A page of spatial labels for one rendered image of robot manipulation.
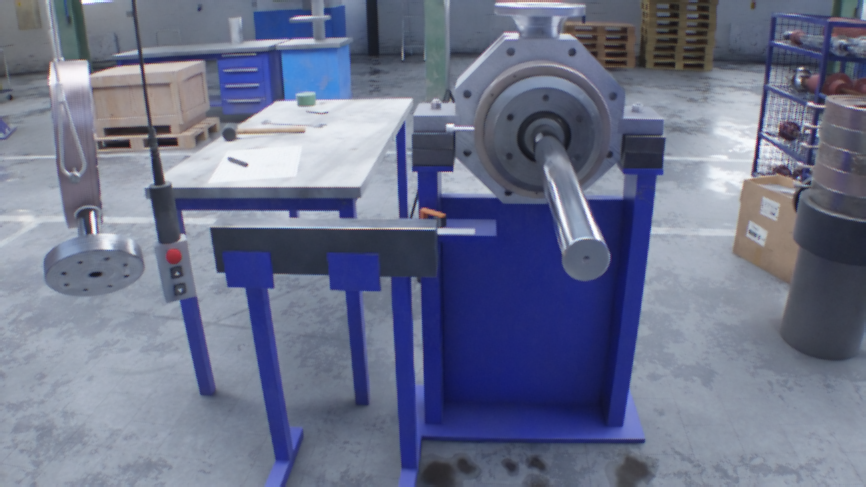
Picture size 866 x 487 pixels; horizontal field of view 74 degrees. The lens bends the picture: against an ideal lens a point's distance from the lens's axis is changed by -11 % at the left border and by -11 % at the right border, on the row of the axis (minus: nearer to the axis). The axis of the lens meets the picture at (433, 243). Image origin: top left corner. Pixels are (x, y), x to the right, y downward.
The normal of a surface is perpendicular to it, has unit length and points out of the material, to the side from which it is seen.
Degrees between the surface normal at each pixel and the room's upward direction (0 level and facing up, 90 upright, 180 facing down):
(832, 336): 90
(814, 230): 90
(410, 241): 90
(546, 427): 0
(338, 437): 0
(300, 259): 90
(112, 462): 0
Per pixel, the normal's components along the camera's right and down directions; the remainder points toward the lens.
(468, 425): -0.02, -0.92
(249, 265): -0.07, 0.40
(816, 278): -0.90, 0.19
